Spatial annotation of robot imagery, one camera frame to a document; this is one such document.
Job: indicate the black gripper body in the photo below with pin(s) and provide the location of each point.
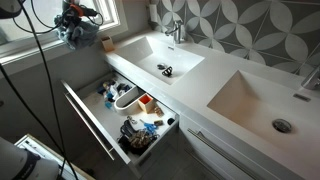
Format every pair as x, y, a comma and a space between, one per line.
71, 13

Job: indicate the white wall plate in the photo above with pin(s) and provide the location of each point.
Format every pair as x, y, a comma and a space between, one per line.
153, 13

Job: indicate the open white vanity drawer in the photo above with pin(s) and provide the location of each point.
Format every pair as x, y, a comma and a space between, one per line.
106, 123

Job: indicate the beige twine bundle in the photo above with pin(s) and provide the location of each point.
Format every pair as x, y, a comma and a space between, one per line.
158, 111

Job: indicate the wooden box orange inside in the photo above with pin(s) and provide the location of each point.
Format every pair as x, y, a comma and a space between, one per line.
146, 103

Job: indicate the small wooden cup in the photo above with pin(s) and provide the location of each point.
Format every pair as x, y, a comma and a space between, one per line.
107, 44

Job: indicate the small metal scissors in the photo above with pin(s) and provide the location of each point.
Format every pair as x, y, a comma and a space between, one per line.
132, 120

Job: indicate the white framed window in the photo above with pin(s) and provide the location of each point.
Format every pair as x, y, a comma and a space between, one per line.
106, 13

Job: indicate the dark blue pouch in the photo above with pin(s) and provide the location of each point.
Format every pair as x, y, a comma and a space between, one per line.
101, 90

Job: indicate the white oval dish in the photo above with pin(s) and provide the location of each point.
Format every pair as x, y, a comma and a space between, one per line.
126, 100

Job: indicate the black sink drain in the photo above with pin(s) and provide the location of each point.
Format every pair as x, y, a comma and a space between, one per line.
167, 71

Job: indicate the chrome faucet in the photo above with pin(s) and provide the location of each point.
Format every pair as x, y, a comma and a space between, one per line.
178, 31
311, 80

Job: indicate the small black round object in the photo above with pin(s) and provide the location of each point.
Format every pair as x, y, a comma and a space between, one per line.
171, 121

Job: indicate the blue knitted towel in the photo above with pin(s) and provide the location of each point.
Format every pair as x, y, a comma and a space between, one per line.
78, 35

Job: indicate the wood framed robot platform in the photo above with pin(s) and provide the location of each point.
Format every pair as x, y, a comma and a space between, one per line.
71, 168

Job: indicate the small blue bottle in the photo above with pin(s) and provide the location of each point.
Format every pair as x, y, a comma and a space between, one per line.
108, 105

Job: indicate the orange black camera mount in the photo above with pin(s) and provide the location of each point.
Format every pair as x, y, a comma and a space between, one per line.
81, 10

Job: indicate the closed white vanity drawer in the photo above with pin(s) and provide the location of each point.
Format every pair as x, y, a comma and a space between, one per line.
206, 146

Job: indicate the white window sill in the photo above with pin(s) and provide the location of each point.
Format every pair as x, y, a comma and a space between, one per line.
33, 53

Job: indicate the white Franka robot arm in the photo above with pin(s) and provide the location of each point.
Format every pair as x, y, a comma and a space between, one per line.
16, 163

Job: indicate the chrome sink drain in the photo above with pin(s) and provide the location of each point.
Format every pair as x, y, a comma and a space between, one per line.
282, 125

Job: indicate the white rectangular sink basin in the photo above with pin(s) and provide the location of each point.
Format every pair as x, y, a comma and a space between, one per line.
260, 106
160, 56

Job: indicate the dark sink drain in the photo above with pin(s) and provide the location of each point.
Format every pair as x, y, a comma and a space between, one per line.
161, 66

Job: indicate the black yellow small card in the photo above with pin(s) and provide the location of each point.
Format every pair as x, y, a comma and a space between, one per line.
158, 122

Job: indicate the camouflage fabric scrunchie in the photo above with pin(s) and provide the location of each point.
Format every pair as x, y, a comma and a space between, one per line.
140, 138

